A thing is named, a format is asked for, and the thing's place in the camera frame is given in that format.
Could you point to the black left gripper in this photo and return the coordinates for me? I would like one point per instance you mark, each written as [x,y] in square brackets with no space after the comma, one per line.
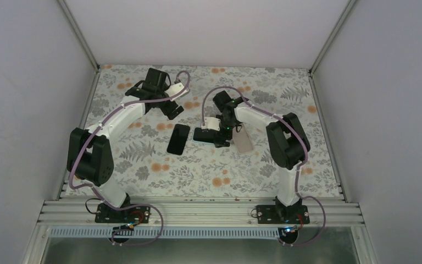
[167,111]

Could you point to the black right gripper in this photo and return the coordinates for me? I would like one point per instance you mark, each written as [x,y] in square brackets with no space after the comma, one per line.
[221,142]

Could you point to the phone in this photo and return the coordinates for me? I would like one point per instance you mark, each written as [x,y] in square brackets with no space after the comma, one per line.
[205,136]

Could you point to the cream phone case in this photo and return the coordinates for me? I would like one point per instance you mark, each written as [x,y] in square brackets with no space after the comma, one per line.
[242,140]

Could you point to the black smartphone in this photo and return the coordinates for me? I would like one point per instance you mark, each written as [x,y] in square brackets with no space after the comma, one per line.
[178,139]

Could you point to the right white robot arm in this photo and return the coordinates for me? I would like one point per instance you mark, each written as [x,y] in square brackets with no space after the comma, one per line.
[288,145]

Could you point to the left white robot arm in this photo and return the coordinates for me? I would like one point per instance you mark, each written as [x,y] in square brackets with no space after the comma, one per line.
[90,161]

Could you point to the floral patterned table mat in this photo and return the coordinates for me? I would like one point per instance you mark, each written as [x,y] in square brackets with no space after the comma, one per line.
[144,168]

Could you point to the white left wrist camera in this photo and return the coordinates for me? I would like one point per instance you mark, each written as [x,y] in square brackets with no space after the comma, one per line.
[176,91]

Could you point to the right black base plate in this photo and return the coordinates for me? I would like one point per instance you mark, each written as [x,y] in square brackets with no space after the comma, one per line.
[276,214]

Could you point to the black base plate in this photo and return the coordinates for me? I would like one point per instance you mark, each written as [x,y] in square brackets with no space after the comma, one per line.
[276,214]
[137,214]

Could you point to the aluminium frame right rail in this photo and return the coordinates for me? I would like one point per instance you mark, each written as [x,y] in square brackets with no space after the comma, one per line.
[319,95]

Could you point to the aluminium frame rail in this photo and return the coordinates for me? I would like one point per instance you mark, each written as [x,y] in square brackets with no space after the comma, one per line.
[77,76]
[319,95]

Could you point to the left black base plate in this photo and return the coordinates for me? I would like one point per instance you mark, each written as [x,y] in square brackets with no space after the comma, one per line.
[137,214]

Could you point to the white slotted cable duct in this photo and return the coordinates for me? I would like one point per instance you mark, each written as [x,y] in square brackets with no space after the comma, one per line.
[168,232]

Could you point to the aluminium frame left rail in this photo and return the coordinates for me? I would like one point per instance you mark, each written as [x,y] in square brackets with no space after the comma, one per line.
[77,76]

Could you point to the aluminium front rail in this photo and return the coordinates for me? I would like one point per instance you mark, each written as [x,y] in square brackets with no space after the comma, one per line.
[217,213]

